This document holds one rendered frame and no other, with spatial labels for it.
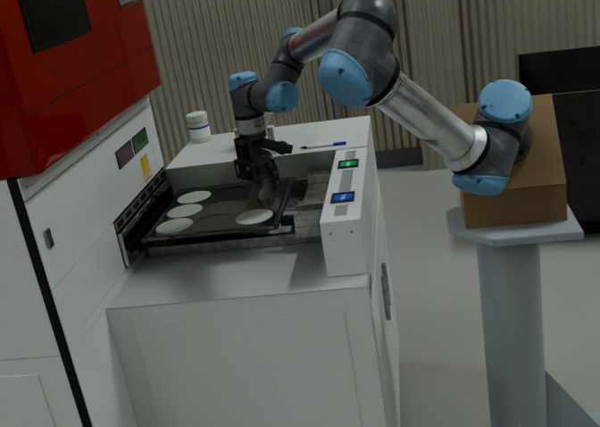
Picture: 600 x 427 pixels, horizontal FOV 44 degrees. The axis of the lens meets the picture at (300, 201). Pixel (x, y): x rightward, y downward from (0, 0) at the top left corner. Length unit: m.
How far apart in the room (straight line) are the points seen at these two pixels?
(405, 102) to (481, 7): 3.34
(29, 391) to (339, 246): 0.75
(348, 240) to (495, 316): 0.54
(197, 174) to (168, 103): 2.87
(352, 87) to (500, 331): 0.91
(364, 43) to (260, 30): 3.47
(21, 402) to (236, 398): 0.49
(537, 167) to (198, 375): 0.97
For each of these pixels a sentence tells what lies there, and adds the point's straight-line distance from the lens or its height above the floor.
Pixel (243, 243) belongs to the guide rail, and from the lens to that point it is 1.96.
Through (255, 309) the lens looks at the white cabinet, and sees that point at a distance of 1.73.
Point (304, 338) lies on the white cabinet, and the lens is 1.75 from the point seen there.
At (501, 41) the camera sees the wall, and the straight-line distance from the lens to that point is 4.87.
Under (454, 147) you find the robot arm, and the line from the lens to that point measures 1.61.
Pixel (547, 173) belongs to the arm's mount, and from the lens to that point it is 1.90.
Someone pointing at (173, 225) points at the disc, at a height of 0.90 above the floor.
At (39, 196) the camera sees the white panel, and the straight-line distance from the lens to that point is 1.60.
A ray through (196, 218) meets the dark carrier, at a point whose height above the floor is 0.90.
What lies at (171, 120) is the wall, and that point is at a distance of 5.16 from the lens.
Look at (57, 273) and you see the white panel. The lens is 1.64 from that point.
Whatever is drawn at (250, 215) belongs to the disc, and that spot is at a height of 0.90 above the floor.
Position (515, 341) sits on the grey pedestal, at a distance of 2.08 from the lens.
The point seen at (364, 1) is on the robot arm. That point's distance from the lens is 1.49.
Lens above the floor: 1.59
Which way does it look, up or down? 20 degrees down
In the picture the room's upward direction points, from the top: 9 degrees counter-clockwise
